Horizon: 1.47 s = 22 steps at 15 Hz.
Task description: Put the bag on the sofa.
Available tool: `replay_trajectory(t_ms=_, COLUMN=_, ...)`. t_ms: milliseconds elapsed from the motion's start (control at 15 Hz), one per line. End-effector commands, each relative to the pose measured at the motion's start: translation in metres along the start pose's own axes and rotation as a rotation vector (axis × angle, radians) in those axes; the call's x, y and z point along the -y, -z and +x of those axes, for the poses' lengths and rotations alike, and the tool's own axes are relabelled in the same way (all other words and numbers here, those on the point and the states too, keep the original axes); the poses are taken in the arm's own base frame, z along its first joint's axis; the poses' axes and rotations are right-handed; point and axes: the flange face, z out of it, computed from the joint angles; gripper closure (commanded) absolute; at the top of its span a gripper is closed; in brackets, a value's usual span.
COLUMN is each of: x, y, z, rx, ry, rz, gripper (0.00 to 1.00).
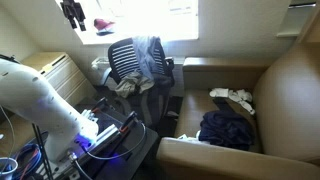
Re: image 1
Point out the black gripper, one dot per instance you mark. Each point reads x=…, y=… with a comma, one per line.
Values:
x=71, y=10

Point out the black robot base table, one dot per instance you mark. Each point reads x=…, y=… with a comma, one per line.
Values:
x=124, y=150

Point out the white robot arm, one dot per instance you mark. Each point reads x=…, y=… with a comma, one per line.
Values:
x=27, y=93

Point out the white sock on sofa seat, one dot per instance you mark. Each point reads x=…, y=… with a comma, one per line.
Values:
x=219, y=92

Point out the white cloth at sofa front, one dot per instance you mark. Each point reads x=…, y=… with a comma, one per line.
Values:
x=193, y=139

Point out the white sock near sofa back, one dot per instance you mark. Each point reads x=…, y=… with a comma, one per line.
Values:
x=243, y=98

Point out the tan leather sofa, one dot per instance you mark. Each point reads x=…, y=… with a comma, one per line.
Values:
x=287, y=103

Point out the red cap on windowsill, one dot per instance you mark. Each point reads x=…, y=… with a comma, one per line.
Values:
x=100, y=24

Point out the black mesh office chair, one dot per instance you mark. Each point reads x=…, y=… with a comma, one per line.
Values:
x=123, y=60

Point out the light wooden drawer cabinet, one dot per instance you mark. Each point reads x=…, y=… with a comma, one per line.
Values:
x=63, y=74

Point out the beige crumpled cloth on chair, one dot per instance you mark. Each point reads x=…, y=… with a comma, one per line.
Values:
x=133, y=83

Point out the white paper cup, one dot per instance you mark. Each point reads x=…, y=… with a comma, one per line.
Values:
x=7, y=168

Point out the dark navy clothing pile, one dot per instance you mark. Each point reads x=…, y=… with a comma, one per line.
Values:
x=226, y=128

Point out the black clamp with red handle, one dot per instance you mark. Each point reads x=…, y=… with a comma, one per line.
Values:
x=129, y=119

